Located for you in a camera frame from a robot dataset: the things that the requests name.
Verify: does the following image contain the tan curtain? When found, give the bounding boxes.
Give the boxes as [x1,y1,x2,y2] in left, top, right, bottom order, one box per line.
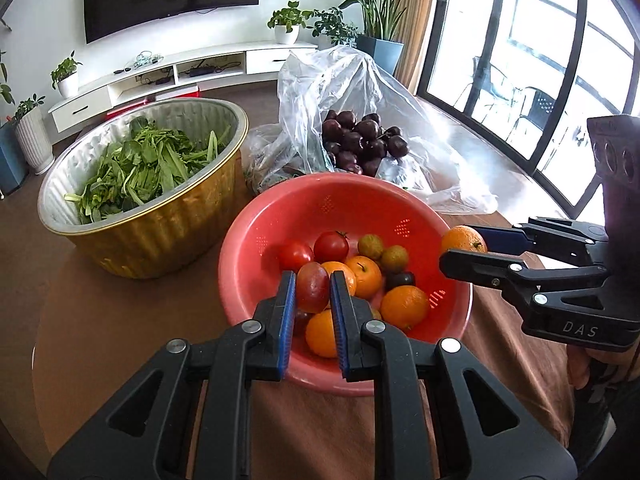
[392,0,443,95]

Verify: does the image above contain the bushy plant in white pot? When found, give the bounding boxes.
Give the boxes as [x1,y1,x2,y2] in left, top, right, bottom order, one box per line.
[306,7,358,51]

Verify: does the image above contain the reddish purple plum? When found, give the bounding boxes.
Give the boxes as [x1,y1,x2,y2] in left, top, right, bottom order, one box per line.
[296,261,332,314]

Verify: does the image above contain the green plant in white pot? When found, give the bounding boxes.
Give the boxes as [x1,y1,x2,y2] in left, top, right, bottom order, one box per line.
[267,1,315,45]

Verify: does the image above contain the small plant in white pot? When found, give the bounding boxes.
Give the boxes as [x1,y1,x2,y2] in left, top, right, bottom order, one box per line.
[50,50,83,99]

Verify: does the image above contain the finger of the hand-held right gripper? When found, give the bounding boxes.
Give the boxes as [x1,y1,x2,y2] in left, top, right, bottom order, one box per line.
[440,251,609,312]
[471,216,609,262]

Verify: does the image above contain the white television cabinet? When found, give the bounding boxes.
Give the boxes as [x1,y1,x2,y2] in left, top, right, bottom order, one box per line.
[48,42,318,133]

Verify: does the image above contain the black window frame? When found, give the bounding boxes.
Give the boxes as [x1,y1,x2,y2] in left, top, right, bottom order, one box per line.
[415,0,640,221]

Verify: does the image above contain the plant in white ribbed pot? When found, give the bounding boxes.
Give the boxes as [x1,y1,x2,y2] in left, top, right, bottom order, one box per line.
[11,94,56,175]

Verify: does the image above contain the gold foil basin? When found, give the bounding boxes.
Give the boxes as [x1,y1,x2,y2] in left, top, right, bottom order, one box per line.
[37,98,250,280]

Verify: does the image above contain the green leafy vegetables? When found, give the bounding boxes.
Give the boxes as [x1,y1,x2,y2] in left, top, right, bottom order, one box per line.
[64,116,233,225]

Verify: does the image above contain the brown tablecloth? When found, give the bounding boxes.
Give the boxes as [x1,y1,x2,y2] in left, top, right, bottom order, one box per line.
[31,210,576,480]

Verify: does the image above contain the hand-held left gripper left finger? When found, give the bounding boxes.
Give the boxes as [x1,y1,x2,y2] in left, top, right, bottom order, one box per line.
[46,270,298,480]

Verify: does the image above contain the leafy tree in blue pot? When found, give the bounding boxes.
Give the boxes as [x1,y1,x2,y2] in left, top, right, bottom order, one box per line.
[0,50,28,196]

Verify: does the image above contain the pile of dark plums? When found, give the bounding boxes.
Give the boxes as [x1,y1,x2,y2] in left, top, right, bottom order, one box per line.
[320,110,410,177]

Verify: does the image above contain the orange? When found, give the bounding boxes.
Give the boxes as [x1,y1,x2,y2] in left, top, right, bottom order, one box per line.
[345,255,383,300]
[305,309,341,359]
[440,225,488,256]
[320,261,358,297]
[380,285,431,331]

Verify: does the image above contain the red tomato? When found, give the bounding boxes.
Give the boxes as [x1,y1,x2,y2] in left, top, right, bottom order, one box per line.
[313,230,350,263]
[277,241,315,273]

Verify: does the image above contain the red plastic basin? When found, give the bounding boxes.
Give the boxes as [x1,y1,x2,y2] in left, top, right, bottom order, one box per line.
[218,171,473,398]

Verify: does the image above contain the person's right hand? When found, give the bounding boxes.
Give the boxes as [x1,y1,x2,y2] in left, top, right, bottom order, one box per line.
[566,344,608,391]

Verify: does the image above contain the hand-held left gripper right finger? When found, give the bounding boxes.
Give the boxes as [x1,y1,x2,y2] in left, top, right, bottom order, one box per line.
[329,270,579,480]

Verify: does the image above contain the black outdoor chair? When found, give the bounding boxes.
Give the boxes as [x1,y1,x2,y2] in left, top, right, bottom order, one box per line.
[470,55,511,111]
[515,85,563,136]

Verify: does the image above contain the plastic bag with brown contents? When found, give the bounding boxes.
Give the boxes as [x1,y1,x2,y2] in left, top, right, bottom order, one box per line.
[241,124,321,196]

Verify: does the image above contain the clear plastic bag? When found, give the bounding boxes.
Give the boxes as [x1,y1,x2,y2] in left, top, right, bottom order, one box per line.
[276,44,499,216]

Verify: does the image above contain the broad-leaf plant in blue pot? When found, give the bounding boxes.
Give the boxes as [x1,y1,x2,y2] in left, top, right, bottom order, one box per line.
[334,0,457,78]

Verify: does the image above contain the red storage box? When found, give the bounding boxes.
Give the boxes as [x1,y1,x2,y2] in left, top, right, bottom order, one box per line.
[105,86,202,120]

